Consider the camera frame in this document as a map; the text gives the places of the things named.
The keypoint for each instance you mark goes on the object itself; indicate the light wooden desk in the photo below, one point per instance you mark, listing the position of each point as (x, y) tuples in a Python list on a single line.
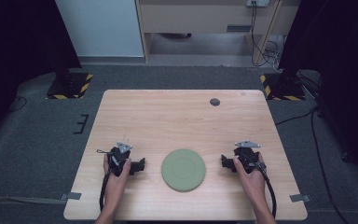
[(199, 18)]

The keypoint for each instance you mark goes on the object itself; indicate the person's right hand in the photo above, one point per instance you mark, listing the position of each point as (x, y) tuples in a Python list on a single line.
[(253, 183)]

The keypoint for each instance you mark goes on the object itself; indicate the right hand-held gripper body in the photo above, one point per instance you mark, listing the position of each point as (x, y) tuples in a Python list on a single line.
[(246, 155)]

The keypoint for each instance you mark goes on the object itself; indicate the white partition panel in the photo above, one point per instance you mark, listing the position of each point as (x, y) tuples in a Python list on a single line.
[(99, 28)]

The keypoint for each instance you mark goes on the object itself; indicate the grey tape piece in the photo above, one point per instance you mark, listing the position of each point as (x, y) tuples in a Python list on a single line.
[(71, 196), (299, 198)]

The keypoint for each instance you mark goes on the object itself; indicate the grey desk label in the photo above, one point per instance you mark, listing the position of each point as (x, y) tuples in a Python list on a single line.
[(238, 28)]

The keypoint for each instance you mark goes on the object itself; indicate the white power strip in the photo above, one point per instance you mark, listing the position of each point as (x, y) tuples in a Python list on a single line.
[(257, 2)]

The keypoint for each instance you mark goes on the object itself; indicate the person's left hand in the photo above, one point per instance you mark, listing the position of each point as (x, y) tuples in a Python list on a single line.
[(115, 186)]

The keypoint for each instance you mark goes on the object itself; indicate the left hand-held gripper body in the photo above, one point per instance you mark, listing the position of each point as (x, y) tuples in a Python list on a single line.
[(120, 155)]

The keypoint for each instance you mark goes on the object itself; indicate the black curtain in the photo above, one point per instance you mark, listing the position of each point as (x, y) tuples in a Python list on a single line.
[(341, 62), (15, 46)]

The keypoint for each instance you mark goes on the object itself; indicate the black hazard-striped stand base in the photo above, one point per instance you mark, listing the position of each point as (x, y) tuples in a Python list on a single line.
[(281, 88), (70, 86)]

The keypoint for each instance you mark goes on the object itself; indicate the grey round table grommet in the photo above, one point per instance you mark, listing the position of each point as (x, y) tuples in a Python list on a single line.
[(214, 102)]

